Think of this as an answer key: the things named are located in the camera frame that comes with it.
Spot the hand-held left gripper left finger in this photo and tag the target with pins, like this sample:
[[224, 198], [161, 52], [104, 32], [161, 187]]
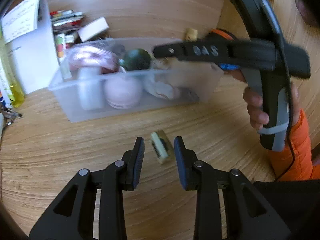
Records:
[[138, 160]]

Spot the small white cardboard box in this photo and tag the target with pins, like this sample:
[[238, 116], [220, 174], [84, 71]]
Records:
[[92, 28]]

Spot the person's right hand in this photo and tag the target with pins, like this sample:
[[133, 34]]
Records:
[[255, 105]]

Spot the person's dark clothing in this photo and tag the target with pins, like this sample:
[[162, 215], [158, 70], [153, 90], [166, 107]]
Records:
[[295, 205]]

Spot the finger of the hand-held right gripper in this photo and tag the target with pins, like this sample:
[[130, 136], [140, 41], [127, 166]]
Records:
[[200, 51]]

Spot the translucent plastic storage box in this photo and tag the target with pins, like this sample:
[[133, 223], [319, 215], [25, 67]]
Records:
[[87, 115]]

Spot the white plastic bottle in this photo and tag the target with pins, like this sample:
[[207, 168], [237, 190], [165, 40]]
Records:
[[90, 92]]

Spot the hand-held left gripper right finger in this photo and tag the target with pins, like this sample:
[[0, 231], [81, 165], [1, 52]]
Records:
[[181, 165]]

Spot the wooden desktop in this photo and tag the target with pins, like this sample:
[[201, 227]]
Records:
[[75, 150]]

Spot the fruit print card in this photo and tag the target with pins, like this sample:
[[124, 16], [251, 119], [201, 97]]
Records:
[[60, 46]]

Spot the black orange round case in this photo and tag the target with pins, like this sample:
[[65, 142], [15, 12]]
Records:
[[220, 33]]

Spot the yellow green bottle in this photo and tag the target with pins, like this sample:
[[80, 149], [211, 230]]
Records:
[[16, 92]]

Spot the stack of colourful booklets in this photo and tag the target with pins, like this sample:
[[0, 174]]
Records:
[[65, 21]]

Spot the white handwritten paper sheet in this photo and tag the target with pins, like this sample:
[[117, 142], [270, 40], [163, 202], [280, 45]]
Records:
[[22, 20]]

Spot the white file holder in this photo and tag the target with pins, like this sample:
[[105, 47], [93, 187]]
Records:
[[32, 62]]

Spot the dark green ball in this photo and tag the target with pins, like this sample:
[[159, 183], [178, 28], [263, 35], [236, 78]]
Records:
[[137, 58]]

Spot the small cream black block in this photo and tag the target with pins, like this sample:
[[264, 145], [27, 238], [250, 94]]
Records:
[[160, 147]]

